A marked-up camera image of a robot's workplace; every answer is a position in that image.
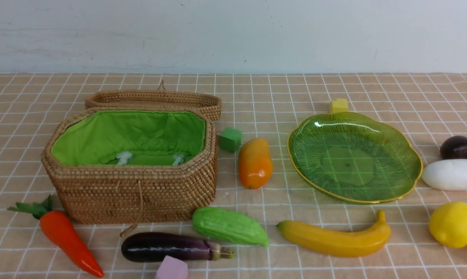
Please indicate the yellow toy banana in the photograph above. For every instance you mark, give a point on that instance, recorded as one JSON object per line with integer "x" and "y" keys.
{"x": 337, "y": 243}

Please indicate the woven wicker basket green lining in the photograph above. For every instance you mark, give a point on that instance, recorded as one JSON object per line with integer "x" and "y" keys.
{"x": 130, "y": 164}

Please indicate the green foam cube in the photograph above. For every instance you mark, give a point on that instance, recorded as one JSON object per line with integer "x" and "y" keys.
{"x": 230, "y": 139}

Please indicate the orange toy mango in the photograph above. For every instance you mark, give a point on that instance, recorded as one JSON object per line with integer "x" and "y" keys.
{"x": 255, "y": 166}

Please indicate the pink foam cube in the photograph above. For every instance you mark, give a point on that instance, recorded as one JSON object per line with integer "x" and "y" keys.
{"x": 172, "y": 268}

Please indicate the white toy radish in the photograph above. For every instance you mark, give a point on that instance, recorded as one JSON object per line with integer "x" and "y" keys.
{"x": 446, "y": 175}

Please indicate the purple toy eggplant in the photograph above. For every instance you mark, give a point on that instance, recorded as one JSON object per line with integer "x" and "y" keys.
{"x": 148, "y": 247}

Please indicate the green glass leaf plate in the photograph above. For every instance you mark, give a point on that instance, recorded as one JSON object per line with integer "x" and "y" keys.
{"x": 353, "y": 158}

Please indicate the dark purple toy mangosteen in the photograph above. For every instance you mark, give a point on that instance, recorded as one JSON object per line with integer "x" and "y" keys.
{"x": 454, "y": 147}

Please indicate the green toy bitter gourd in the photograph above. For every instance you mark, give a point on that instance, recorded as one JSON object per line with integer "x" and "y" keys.
{"x": 229, "y": 226}

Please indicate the checkered beige tablecloth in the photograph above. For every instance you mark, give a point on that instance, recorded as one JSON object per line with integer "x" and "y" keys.
{"x": 427, "y": 108}

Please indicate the yellow foam cube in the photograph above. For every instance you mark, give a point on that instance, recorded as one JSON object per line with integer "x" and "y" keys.
{"x": 338, "y": 105}

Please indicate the orange toy carrot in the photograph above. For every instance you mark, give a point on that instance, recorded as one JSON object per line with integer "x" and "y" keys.
{"x": 58, "y": 228}

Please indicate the woven wicker basket lid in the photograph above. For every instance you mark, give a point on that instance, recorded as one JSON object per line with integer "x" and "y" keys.
{"x": 208, "y": 105}

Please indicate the yellow toy lemon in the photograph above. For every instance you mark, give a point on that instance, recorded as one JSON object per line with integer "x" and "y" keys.
{"x": 448, "y": 224}

